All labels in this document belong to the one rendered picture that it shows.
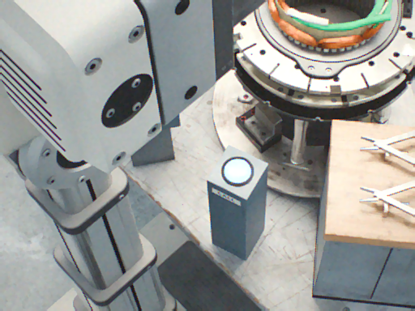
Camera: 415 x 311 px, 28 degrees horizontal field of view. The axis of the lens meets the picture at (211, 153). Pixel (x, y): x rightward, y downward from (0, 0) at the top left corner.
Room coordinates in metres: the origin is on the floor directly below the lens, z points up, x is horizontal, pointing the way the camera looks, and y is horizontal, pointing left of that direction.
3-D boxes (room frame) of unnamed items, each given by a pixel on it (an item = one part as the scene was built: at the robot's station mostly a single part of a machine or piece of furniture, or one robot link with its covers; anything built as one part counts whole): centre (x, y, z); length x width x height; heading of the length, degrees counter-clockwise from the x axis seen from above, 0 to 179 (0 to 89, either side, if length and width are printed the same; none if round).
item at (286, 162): (0.70, -0.16, 0.81); 0.07 x 0.03 x 0.01; 69
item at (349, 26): (0.75, -0.21, 1.15); 0.15 x 0.04 x 0.02; 77
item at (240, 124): (0.77, -0.09, 0.81); 0.08 x 0.05 x 0.02; 33
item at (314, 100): (0.68, -0.17, 1.05); 0.08 x 0.02 x 0.01; 77
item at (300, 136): (0.70, -0.16, 0.91); 0.02 x 0.02 x 0.21
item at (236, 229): (0.57, -0.04, 0.91); 0.07 x 0.07 x 0.25; 57
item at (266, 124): (0.76, -0.10, 0.85); 0.06 x 0.04 x 0.05; 33
